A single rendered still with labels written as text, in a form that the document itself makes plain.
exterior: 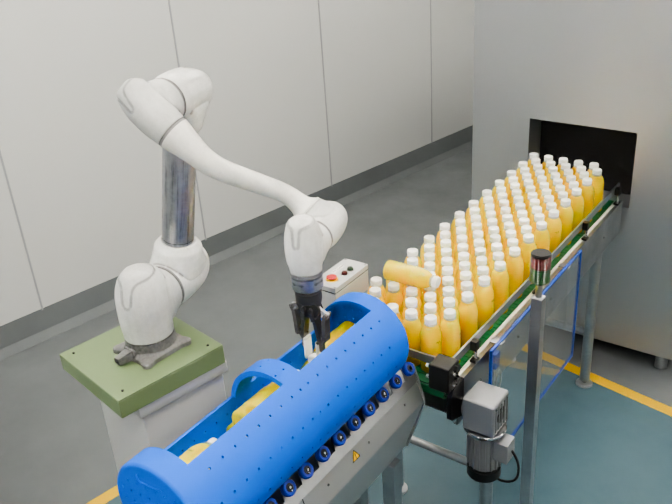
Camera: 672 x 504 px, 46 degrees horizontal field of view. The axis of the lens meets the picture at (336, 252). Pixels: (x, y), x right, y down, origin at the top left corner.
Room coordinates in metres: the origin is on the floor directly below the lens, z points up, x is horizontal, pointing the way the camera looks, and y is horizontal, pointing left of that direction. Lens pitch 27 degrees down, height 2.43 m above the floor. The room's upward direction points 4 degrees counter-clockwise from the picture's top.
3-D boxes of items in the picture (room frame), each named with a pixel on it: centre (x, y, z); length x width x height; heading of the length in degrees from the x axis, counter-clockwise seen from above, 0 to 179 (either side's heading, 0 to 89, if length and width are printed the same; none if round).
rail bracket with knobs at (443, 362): (2.00, -0.30, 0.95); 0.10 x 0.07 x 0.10; 53
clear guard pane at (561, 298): (2.43, -0.71, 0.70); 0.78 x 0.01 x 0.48; 143
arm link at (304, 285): (1.92, 0.08, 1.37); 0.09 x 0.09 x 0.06
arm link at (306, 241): (1.93, 0.08, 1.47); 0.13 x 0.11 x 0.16; 156
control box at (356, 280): (2.43, -0.01, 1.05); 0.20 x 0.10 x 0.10; 143
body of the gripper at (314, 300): (1.92, 0.08, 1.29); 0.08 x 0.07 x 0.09; 53
